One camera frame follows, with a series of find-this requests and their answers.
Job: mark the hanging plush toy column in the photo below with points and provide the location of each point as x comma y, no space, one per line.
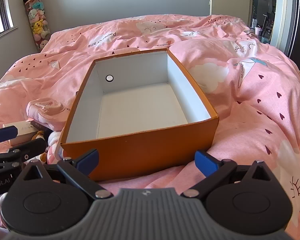
38,25

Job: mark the orange cardboard box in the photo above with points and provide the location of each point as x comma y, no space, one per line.
145,152

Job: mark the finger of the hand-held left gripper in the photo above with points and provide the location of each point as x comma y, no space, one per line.
27,150
5,133

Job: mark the printed brown card box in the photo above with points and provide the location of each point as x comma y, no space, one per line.
37,124

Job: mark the black white plush toy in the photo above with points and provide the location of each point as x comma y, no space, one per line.
53,138

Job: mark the pink printed blanket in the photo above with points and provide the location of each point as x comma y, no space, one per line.
240,67

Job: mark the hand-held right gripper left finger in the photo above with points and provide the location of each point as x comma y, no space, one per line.
88,161

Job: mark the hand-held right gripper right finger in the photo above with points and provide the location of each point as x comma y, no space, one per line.
205,165

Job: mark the white door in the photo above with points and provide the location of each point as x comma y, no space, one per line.
231,2

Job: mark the small pink backpack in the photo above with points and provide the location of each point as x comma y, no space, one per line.
47,110

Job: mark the yellow plush toy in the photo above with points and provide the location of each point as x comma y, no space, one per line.
38,27

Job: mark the white glasses case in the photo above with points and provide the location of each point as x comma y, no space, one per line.
23,131

